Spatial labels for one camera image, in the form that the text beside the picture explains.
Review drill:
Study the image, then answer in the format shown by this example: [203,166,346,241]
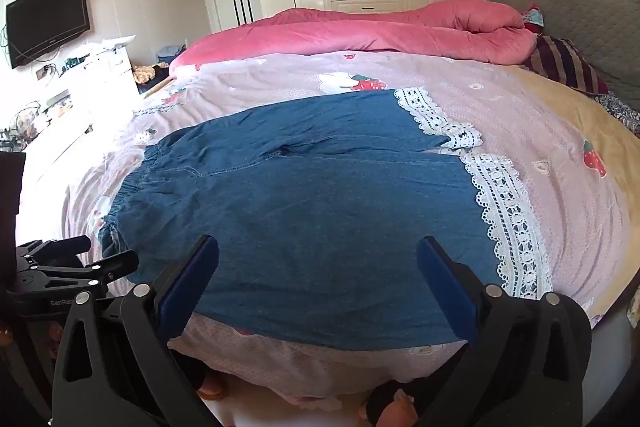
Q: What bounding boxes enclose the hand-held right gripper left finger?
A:
[50,234,221,427]

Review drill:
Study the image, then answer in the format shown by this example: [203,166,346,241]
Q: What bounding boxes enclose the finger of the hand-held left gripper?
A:
[16,236,92,266]
[19,250,140,293]

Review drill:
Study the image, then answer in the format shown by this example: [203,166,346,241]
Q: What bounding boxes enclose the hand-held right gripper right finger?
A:
[416,235,593,427]

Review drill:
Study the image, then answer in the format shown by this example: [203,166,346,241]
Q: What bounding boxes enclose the blue denim pants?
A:
[97,88,554,350]

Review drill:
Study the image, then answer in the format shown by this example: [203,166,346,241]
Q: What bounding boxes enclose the person's left hand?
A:
[0,325,64,358]

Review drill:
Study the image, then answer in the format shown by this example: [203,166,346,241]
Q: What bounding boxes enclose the person's right foot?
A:
[362,382,422,427]

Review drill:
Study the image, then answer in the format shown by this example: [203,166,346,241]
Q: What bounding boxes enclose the white dresser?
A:
[20,35,144,218]

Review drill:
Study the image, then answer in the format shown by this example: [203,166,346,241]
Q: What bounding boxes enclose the pink printed bedsheet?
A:
[62,48,640,413]

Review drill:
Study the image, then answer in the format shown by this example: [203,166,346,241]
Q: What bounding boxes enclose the pile of patterned clothes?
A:
[132,62,172,86]

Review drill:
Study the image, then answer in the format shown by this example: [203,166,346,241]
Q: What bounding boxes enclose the dark patterned cloth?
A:
[596,91,640,138]

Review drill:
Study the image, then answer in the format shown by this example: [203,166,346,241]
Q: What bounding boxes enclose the striped pillow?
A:
[520,34,609,98]

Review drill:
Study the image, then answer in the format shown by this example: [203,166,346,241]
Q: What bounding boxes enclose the pink quilt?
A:
[169,0,539,80]

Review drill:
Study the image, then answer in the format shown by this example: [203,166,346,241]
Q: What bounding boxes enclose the red and blue cloth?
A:
[521,4,547,36]

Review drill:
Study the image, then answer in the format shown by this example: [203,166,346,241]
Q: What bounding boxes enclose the grey quilted headboard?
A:
[481,0,640,114]

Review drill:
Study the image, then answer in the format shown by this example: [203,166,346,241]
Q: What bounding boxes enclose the black wall television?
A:
[6,0,92,69]

